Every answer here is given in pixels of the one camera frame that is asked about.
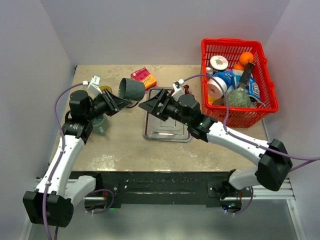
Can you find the dark red mug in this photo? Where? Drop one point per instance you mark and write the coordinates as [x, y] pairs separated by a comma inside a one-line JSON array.
[[186, 89]]

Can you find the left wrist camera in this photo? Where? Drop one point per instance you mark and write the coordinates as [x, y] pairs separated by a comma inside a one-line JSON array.
[[93, 85]]

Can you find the pink orange snack box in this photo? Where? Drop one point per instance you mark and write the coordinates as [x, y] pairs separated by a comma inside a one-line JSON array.
[[144, 76]]

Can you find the orange fruit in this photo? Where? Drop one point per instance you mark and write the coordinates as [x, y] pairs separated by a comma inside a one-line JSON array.
[[245, 58], [238, 66]]

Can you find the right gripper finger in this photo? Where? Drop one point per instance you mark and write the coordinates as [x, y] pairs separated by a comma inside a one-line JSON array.
[[161, 96], [152, 106]]

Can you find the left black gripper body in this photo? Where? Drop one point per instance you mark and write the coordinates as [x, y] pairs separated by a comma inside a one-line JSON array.
[[104, 104]]

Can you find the red plastic basket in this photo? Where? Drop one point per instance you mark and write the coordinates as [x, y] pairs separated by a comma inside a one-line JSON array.
[[231, 49]]

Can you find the blue snack bag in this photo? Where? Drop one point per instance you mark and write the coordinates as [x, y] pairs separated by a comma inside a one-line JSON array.
[[253, 90]]

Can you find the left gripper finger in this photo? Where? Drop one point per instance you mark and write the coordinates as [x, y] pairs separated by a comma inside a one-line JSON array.
[[112, 93], [121, 103]]

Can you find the yellow mug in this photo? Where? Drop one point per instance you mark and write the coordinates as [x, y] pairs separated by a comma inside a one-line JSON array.
[[105, 87]]

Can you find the metal tray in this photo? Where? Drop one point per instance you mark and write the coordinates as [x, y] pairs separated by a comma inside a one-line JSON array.
[[170, 130]]

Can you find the silver can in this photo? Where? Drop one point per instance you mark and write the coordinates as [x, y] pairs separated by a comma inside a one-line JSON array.
[[209, 71]]

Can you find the pink white toilet roll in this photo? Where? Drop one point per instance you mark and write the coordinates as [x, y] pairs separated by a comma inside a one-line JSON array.
[[216, 88]]

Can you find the white tape roll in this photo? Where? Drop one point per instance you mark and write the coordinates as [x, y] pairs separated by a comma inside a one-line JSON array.
[[219, 63]]

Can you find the teal green mug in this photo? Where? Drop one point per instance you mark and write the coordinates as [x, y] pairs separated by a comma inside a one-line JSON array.
[[100, 124]]

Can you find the blue white packet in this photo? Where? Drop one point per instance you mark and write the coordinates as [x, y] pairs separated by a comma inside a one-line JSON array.
[[228, 77]]

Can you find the black base frame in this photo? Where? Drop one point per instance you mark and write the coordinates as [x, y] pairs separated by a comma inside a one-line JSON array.
[[159, 188]]

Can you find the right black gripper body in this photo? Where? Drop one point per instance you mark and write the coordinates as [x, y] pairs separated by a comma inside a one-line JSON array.
[[169, 108]]

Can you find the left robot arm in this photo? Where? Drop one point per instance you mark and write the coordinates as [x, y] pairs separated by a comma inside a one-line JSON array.
[[52, 203]]

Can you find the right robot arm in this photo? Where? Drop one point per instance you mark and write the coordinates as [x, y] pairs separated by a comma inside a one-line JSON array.
[[271, 163]]

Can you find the green patterned ball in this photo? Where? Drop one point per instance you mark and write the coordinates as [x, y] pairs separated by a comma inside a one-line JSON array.
[[238, 99]]

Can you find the dark grey mug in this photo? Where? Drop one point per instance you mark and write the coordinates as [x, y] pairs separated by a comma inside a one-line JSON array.
[[131, 89]]

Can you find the brown handled tool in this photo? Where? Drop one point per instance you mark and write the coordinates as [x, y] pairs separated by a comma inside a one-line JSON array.
[[245, 77]]

